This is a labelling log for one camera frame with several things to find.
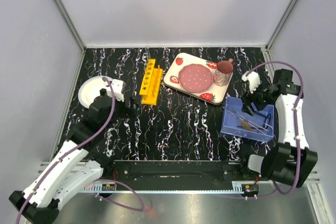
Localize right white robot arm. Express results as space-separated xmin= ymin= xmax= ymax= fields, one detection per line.
xmin=238 ymin=69 xmax=318 ymax=188

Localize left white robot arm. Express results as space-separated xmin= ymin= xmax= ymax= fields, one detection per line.
xmin=9 ymin=87 xmax=129 ymax=223

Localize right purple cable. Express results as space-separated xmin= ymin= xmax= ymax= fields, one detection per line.
xmin=217 ymin=61 xmax=305 ymax=200

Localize metal crucible tongs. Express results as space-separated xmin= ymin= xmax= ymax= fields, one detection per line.
xmin=227 ymin=110 xmax=274 ymax=135

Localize pink polka dot plate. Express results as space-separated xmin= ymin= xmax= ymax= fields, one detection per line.
xmin=178 ymin=63 xmax=213 ymax=93

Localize pink patterned mug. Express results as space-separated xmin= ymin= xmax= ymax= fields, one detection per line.
xmin=213 ymin=58 xmax=234 ymax=86

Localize small brown cork piece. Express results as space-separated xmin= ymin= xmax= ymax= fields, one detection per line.
xmin=240 ymin=120 xmax=258 ymax=132

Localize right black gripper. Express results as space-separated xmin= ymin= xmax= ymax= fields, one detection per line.
xmin=239 ymin=79 xmax=274 ymax=116

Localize purple cable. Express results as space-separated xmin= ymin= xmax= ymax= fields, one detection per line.
xmin=15 ymin=77 xmax=145 ymax=224
xmin=217 ymin=61 xmax=305 ymax=200

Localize white paper plate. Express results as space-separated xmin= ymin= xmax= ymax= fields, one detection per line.
xmin=78 ymin=76 xmax=113 ymax=109

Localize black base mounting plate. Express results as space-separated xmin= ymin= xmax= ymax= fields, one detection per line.
xmin=103 ymin=161 xmax=263 ymax=192

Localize yellow test tube rack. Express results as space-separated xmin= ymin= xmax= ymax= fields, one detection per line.
xmin=139 ymin=59 xmax=163 ymax=105

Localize glass test tube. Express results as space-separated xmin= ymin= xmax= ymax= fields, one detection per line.
xmin=144 ymin=47 xmax=151 ymax=61

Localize blue plastic box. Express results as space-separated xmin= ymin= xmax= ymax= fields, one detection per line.
xmin=220 ymin=97 xmax=274 ymax=143

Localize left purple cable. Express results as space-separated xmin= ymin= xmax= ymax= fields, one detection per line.
xmin=15 ymin=77 xmax=145 ymax=224

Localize strawberry pattern tray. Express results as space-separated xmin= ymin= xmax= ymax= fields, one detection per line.
xmin=163 ymin=53 xmax=229 ymax=105

